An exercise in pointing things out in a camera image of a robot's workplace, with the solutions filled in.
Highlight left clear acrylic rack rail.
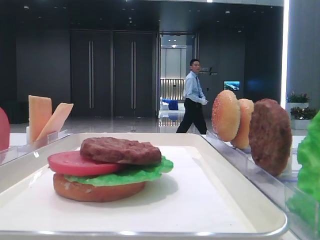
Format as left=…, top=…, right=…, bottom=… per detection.
left=0, top=130, right=69, bottom=165

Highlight walking man in blue shirt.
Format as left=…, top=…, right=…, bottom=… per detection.
left=176, top=58, right=208, bottom=135

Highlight upright brown meat patty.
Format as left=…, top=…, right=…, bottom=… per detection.
left=248, top=98, right=292, bottom=176

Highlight brown meat patty on tray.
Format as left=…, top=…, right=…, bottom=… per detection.
left=79, top=137, right=162, bottom=165

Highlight wall display screen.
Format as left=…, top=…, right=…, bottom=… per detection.
left=223, top=81, right=240, bottom=91

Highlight upright green lettuce leaf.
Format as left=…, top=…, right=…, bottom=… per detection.
left=287, top=114, right=320, bottom=225

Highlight potted plants in white planter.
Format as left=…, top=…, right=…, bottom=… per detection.
left=285, top=91, right=317, bottom=130

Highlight upright orange cheese slice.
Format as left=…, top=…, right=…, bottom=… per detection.
left=28, top=95, right=52, bottom=143

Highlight sesame top bun upright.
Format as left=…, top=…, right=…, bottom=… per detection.
left=211, top=90, right=241, bottom=142

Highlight red tomato slice on tray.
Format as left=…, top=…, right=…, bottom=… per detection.
left=47, top=151, right=127, bottom=176

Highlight white rectangular metal tray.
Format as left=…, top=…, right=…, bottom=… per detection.
left=0, top=133, right=289, bottom=240

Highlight bottom bun half on tray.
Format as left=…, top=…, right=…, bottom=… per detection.
left=53, top=173, right=146, bottom=203

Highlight dark double door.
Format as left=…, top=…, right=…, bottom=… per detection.
left=70, top=30, right=158, bottom=118

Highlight green lettuce leaf on tray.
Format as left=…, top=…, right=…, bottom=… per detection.
left=63, top=156, right=174, bottom=187

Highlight orange cheese slice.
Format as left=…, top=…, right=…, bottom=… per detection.
left=28, top=95, right=52, bottom=143
left=36, top=102, right=74, bottom=141

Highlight right clear acrylic rack rail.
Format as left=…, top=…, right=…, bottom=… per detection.
left=205, top=132, right=320, bottom=240

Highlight upright red tomato slice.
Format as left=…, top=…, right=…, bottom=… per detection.
left=0, top=108, right=11, bottom=151

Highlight clear acrylic rack rail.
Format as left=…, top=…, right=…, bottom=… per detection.
left=0, top=130, right=69, bottom=165
left=205, top=132, right=320, bottom=240

